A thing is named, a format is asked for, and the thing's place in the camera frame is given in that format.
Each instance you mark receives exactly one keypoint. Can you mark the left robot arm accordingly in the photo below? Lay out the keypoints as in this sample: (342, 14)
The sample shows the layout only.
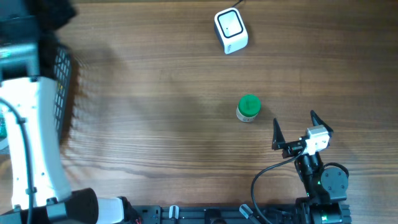
(32, 60)

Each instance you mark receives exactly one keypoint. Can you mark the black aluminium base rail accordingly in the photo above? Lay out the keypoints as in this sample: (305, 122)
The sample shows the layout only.
(233, 214)

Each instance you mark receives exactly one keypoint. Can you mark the green lid white jar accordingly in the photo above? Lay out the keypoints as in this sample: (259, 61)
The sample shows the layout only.
(248, 108)

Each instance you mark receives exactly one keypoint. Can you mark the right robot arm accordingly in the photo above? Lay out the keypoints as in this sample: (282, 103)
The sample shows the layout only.
(325, 184)

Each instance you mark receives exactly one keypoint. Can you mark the white barcode scanner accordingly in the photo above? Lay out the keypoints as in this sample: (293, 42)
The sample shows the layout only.
(230, 30)

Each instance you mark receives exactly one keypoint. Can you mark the grey plastic mesh basket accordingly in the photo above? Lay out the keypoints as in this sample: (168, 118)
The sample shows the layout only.
(62, 81)

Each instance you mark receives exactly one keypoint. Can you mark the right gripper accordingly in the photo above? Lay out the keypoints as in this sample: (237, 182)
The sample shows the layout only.
(278, 140)

